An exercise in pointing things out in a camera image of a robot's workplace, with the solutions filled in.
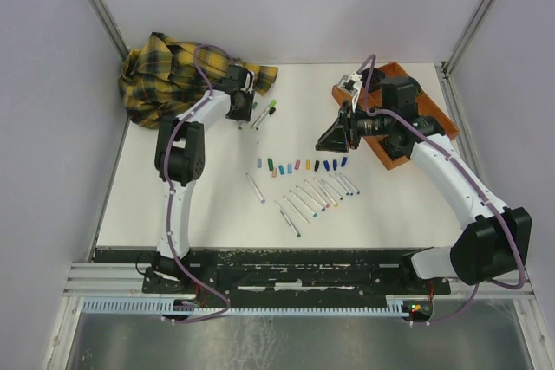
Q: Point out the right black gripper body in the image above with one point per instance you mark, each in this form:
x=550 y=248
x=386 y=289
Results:
x=351 y=124

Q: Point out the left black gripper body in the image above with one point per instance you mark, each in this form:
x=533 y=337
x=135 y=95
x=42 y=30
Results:
x=244 y=112

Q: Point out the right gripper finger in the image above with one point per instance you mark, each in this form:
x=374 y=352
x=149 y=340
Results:
x=336 y=132
x=332 y=147

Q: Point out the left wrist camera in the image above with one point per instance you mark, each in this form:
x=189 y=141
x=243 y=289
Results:
x=249 y=81

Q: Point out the yellow plaid shirt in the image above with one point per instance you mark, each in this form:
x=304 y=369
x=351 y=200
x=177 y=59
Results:
x=166 y=77

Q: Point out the light green cap marker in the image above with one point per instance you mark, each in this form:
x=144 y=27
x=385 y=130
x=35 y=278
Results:
x=263 y=115

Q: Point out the yellow marker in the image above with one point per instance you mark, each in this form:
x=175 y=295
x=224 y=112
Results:
x=326 y=193

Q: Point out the aluminium frame post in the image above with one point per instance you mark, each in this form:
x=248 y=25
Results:
x=110 y=26
x=466 y=37

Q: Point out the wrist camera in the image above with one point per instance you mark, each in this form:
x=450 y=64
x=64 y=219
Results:
x=352 y=86
x=249 y=81

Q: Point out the pink cap marker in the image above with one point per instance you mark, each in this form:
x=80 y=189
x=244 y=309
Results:
x=301 y=216

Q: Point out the right aluminium frame post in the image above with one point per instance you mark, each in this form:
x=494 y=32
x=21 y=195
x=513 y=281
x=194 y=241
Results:
x=466 y=37

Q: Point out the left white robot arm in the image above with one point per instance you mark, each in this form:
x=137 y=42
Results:
x=180 y=159

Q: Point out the black cap marker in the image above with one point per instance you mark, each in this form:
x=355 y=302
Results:
x=265 y=118

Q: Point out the purple cap marker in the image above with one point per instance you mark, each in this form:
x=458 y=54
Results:
x=255 y=188

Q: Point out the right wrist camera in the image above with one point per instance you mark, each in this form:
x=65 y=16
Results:
x=352 y=86

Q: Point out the orange compartment tray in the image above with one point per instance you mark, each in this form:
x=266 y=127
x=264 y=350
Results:
x=427 y=110

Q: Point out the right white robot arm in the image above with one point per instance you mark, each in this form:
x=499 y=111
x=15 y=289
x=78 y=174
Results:
x=494 y=241

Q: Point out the left aluminium frame post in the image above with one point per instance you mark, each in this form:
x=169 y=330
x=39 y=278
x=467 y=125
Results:
x=110 y=26

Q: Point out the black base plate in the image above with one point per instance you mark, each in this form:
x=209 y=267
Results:
x=301 y=278

